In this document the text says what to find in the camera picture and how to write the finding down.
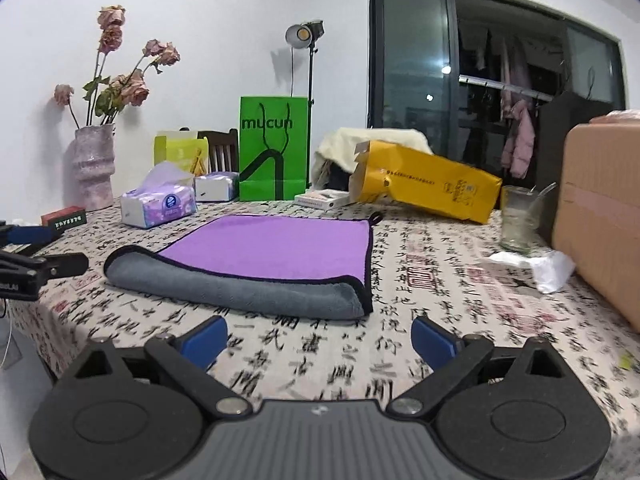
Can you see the crumpled white tissue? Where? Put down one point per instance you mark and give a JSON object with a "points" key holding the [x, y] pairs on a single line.
{"points": [[550, 271]]}

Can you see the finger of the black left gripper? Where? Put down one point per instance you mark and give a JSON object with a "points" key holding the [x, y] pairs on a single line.
{"points": [[54, 266]]}

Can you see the pink jacket on rack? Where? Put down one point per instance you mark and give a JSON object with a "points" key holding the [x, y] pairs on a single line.
{"points": [[519, 148]]}

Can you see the metal clothes rack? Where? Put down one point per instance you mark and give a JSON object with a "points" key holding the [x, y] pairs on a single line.
{"points": [[503, 86]]}

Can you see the black paper bag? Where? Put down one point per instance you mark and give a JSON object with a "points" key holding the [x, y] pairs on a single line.
{"points": [[556, 118]]}

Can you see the dried pink roses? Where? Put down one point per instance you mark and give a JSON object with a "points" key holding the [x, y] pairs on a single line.
{"points": [[107, 96]]}

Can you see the cream cloth on chair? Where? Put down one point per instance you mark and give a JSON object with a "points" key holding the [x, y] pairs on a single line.
{"points": [[341, 148]]}

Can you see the dark sliding glass door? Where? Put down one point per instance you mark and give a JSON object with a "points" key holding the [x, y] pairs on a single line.
{"points": [[465, 73]]}

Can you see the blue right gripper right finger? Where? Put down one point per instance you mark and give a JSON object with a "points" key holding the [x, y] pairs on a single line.
{"points": [[435, 345]]}

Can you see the green mucun paper bag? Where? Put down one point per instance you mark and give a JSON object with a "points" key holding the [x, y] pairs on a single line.
{"points": [[273, 147]]}

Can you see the clear drinking glass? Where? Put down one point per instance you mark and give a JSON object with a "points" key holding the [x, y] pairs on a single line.
{"points": [[520, 212]]}

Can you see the white flat product box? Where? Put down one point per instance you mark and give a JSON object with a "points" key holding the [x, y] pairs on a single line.
{"points": [[323, 199]]}

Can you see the yellow paper bag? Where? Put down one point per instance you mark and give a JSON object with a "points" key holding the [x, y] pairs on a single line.
{"points": [[430, 182]]}

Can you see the studio light on stand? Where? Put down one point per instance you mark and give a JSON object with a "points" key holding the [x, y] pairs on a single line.
{"points": [[304, 36]]}

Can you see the small red box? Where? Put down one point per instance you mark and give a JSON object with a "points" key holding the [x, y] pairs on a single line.
{"points": [[64, 219]]}

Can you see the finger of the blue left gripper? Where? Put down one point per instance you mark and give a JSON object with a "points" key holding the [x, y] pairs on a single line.
{"points": [[12, 234]]}

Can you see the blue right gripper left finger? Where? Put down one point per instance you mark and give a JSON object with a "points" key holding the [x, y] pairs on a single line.
{"points": [[204, 343]]}

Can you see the purple and grey towel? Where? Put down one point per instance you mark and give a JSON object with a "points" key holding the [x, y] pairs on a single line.
{"points": [[275, 265]]}

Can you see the yellow-green gift box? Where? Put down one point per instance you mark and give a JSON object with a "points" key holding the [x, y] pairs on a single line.
{"points": [[184, 149]]}

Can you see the brown cardboard box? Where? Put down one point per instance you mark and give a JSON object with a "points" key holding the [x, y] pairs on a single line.
{"points": [[597, 221]]}

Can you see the dark wooden chair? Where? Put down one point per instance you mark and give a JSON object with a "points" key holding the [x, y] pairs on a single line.
{"points": [[223, 149]]}

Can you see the calligraphy print tablecloth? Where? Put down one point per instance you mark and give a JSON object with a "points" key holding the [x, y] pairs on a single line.
{"points": [[420, 266]]}

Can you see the pink ceramic vase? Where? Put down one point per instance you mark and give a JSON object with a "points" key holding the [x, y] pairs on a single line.
{"points": [[93, 164]]}

